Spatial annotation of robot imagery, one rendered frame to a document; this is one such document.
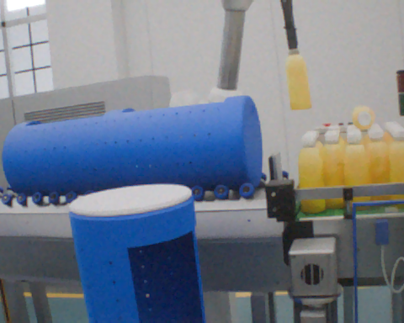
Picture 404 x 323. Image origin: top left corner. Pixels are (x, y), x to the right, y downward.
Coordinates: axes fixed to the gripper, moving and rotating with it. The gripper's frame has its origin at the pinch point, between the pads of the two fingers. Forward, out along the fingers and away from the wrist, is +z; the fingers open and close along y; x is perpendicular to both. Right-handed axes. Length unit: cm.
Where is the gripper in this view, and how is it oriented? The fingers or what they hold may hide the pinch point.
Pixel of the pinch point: (292, 39)
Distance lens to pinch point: 155.1
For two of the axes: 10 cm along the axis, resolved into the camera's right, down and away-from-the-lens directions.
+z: 1.3, 9.9, 1.0
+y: -2.9, 1.4, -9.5
